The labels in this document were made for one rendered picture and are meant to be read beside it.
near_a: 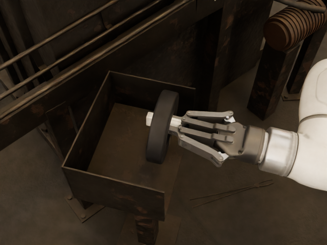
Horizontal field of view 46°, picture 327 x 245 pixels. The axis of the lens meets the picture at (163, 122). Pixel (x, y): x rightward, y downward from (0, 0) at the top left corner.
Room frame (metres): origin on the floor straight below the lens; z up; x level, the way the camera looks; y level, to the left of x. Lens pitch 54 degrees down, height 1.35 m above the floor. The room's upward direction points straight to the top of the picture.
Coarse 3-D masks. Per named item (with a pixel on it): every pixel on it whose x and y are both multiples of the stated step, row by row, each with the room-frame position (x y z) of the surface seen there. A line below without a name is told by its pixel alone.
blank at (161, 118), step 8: (160, 96) 0.48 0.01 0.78; (168, 96) 0.49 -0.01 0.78; (176, 96) 0.49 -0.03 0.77; (160, 104) 0.46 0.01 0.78; (168, 104) 0.46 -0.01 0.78; (176, 104) 0.50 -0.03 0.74; (160, 112) 0.45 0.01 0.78; (168, 112) 0.44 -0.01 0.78; (176, 112) 0.52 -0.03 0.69; (152, 120) 0.43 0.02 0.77; (160, 120) 0.43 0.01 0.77; (168, 120) 0.43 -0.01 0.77; (152, 128) 0.42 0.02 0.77; (160, 128) 0.42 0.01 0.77; (168, 128) 0.43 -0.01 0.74; (152, 136) 0.41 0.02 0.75; (160, 136) 0.41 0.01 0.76; (168, 136) 0.46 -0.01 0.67; (152, 144) 0.40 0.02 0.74; (160, 144) 0.40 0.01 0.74; (168, 144) 0.46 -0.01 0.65; (152, 152) 0.39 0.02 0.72; (160, 152) 0.39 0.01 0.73; (152, 160) 0.39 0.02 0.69; (160, 160) 0.39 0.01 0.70
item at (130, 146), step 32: (96, 96) 0.54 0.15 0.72; (128, 96) 0.60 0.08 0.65; (192, 96) 0.56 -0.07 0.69; (96, 128) 0.50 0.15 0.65; (128, 128) 0.53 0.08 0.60; (64, 160) 0.37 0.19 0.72; (96, 160) 0.45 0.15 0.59; (128, 160) 0.45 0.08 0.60; (96, 192) 0.34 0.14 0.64; (128, 192) 0.33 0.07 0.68; (160, 192) 0.31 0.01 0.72; (128, 224) 0.53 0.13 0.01; (160, 224) 0.53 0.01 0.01
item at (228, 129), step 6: (186, 120) 0.46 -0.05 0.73; (192, 120) 0.46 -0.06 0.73; (198, 120) 0.46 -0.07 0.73; (186, 126) 0.46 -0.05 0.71; (192, 126) 0.46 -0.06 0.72; (198, 126) 0.45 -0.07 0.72; (204, 126) 0.45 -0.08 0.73; (210, 126) 0.45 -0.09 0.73; (216, 126) 0.45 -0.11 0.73; (222, 126) 0.45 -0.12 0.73; (228, 126) 0.45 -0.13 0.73; (210, 132) 0.45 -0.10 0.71; (216, 132) 0.45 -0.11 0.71; (228, 132) 0.44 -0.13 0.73; (234, 132) 0.43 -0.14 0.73
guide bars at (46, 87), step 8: (184, 0) 0.89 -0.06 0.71; (176, 8) 0.86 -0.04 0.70; (160, 16) 0.83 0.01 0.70; (144, 24) 0.80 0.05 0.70; (136, 32) 0.78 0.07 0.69; (120, 40) 0.75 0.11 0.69; (112, 48) 0.73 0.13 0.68; (96, 56) 0.70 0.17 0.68; (80, 64) 0.67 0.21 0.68; (88, 64) 0.68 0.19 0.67; (72, 72) 0.65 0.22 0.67; (56, 80) 0.63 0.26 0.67; (48, 88) 0.61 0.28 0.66; (32, 96) 0.58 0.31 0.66; (16, 104) 0.56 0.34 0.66; (24, 104) 0.57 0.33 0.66; (8, 112) 0.54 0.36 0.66
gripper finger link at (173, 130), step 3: (171, 126) 0.45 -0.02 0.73; (174, 126) 0.45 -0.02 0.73; (171, 129) 0.44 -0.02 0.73; (174, 129) 0.44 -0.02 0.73; (177, 129) 0.44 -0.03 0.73; (168, 132) 0.44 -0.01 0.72; (171, 132) 0.44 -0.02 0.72; (174, 132) 0.44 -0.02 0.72; (177, 132) 0.44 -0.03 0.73; (177, 135) 0.43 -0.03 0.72; (180, 141) 0.42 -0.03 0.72
